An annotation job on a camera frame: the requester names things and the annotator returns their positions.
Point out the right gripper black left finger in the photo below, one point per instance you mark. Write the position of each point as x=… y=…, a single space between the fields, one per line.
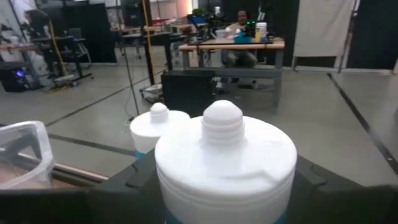
x=124 y=199

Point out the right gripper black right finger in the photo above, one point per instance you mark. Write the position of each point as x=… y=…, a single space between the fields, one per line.
x=326 y=199

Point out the blue silicone sealant tube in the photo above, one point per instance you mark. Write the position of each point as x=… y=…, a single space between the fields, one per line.
x=146 y=130
x=224 y=161

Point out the clear plastic bin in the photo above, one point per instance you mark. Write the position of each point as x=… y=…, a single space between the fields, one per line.
x=43 y=155

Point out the black box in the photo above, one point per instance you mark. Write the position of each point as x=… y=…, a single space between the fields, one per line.
x=186 y=93

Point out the black stand pole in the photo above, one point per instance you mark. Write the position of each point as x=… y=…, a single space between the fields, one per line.
x=150 y=68

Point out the black computer blue light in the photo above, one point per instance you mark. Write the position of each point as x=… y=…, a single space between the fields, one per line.
x=15 y=81

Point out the person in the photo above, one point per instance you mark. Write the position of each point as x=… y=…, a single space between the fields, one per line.
x=239 y=59

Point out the white screen panel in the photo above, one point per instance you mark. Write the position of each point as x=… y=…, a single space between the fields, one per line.
x=323 y=28

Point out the black office chair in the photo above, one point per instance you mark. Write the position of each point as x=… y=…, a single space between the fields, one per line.
x=74 y=34

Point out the wooden table grey legs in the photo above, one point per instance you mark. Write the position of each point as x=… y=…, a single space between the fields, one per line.
x=236 y=46

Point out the teal box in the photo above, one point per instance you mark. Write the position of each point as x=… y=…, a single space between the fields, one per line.
x=242 y=39

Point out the white plastic container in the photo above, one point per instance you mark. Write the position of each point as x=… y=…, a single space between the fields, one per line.
x=261 y=28

